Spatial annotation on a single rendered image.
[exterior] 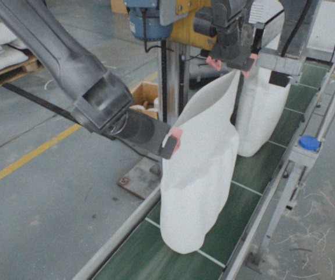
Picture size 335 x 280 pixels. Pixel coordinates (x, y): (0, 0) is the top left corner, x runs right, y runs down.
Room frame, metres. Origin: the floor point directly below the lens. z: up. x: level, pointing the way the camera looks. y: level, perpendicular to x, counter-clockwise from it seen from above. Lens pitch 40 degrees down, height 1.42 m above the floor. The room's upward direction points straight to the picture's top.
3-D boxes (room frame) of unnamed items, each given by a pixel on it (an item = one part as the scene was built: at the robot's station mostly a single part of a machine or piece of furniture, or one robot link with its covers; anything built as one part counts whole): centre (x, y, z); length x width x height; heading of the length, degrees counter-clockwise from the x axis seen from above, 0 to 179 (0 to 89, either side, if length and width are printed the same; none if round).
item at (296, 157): (0.67, -0.46, 0.81); 0.08 x 0.08 x 0.06; 56
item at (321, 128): (1.23, -0.87, 0.54); 1.05 x 0.02 x 0.41; 146
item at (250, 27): (0.95, -0.27, 1.08); 0.03 x 0.01 x 0.13; 56
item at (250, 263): (0.67, -0.46, 0.01); 0.09 x 0.09 x 0.02; 56
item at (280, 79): (0.86, -0.40, 0.98); 0.09 x 0.05 x 0.05; 56
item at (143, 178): (1.31, 0.06, 0.10); 0.50 x 0.42 x 0.20; 146
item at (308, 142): (0.67, -0.46, 0.84); 0.06 x 0.06 x 0.02
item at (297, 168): (0.67, -0.46, 0.39); 0.03 x 0.03 x 0.78; 56
